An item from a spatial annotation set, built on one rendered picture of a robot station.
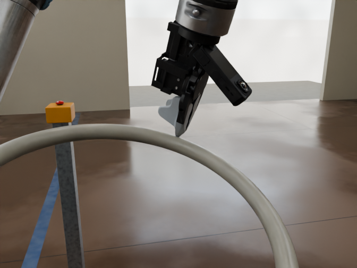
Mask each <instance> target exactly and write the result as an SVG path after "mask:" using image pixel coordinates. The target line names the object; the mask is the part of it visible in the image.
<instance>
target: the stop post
mask: <svg viewBox="0 0 357 268"><path fill-rule="evenodd" d="M45 111H46V121H47V123H52V126H53V128H57V127H64V126H68V125H72V124H71V122H72V121H73V119H74V118H75V109H74V103H64V104H56V103H50V104H49V105H48V106H47V107H46V108H45ZM55 154H56V164H57V173H58V182H59V191H60V197H61V206H62V216H63V225H64V234H65V243H66V253H67V262H68V267H69V268H85V262H84V251H83V241H82V230H81V219H80V208H79V196H78V185H77V174H76V168H75V157H74V146H73V141H72V142H68V143H62V144H58V145H55Z"/></svg>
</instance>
